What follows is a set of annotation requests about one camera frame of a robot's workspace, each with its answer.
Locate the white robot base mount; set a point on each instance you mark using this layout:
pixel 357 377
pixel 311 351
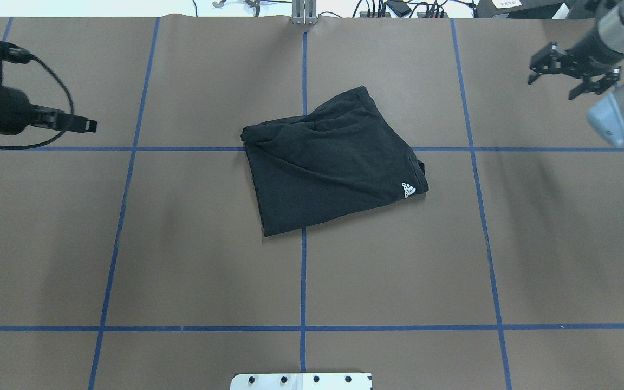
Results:
pixel 340 380

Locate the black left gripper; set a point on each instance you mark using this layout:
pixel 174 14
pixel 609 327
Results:
pixel 10 110

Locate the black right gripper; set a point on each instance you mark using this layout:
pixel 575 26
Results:
pixel 584 52

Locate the black device behind table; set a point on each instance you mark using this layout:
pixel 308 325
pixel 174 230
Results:
pixel 519 10

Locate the black graphic t-shirt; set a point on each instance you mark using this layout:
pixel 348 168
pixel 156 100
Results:
pixel 340 159

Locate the aluminium frame post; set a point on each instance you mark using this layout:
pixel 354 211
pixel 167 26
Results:
pixel 304 12

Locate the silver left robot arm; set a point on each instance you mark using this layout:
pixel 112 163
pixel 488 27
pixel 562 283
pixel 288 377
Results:
pixel 37 144

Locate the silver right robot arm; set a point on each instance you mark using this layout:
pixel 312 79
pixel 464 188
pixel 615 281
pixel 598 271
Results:
pixel 606 117

